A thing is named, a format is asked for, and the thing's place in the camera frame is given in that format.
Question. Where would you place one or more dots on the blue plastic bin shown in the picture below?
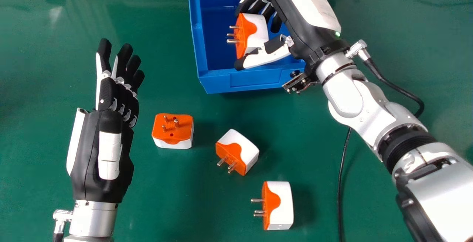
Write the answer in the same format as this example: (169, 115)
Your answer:
(218, 31)

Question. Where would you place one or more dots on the white-and-orange plug adapter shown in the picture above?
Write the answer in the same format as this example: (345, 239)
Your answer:
(279, 205)
(240, 149)
(249, 31)
(173, 130)

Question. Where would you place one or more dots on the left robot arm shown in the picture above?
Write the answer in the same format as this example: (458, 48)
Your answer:
(90, 220)

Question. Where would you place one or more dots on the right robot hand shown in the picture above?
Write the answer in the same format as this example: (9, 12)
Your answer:
(303, 16)

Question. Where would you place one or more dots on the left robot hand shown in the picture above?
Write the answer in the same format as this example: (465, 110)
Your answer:
(92, 149)

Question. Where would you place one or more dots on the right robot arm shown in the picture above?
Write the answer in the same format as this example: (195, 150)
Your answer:
(388, 123)

